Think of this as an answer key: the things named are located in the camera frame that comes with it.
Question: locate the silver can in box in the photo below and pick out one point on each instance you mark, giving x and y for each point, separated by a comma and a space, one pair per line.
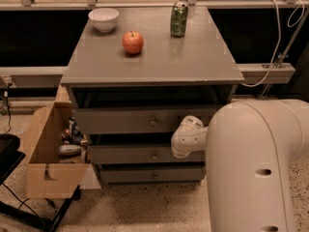
69, 150

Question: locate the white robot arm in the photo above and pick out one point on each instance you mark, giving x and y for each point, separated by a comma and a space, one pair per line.
249, 146

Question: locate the cardboard box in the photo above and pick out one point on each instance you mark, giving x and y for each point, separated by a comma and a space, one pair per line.
47, 174

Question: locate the grey drawer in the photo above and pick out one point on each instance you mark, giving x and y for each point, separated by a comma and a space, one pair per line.
137, 119
149, 174
114, 154

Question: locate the dark bottle in box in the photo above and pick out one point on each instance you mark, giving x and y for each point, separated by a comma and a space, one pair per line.
76, 135

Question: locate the red apple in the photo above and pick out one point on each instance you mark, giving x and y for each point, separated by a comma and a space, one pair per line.
132, 42

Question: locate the grey bottom drawer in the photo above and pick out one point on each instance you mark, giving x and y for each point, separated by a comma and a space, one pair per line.
149, 174

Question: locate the white ceramic bowl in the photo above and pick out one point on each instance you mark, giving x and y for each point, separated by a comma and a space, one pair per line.
104, 19

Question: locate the grey top drawer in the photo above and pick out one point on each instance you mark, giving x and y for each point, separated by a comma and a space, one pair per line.
137, 119

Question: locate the grey drawer cabinet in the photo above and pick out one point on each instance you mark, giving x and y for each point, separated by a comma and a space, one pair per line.
194, 70

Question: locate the green soda can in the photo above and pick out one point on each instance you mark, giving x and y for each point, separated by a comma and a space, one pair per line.
178, 19

